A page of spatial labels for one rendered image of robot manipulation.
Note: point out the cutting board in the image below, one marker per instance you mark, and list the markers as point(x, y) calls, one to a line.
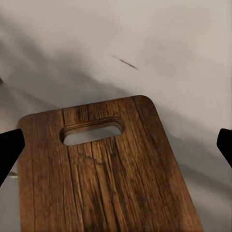
point(125, 183)

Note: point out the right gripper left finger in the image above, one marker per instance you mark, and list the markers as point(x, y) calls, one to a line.
point(11, 145)

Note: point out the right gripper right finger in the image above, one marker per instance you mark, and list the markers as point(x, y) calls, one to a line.
point(224, 143)

